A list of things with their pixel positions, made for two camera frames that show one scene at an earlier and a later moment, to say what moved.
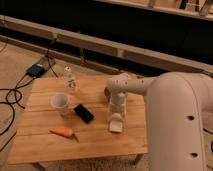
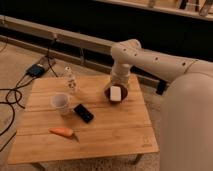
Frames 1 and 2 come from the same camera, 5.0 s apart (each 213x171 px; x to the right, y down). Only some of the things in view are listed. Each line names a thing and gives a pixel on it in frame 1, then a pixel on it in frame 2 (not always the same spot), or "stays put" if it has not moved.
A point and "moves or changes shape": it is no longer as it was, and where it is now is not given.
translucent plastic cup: (61, 101) stays put
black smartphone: (83, 113) stays put
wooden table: (65, 119) stays put
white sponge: (116, 122) moves or changes shape
